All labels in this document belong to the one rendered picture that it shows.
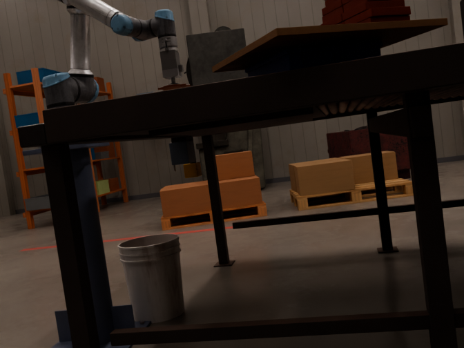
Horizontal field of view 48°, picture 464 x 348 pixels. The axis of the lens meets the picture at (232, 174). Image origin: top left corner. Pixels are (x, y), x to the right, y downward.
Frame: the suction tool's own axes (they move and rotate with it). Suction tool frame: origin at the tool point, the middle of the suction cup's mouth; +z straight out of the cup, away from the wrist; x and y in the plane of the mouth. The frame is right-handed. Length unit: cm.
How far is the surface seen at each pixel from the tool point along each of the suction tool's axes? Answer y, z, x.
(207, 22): 663, -178, 56
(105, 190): 595, 74, 247
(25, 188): 447, 49, 303
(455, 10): 639, -131, -333
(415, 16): 661, -136, -278
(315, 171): 323, 66, -71
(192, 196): 305, 74, 55
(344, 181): 325, 80, -98
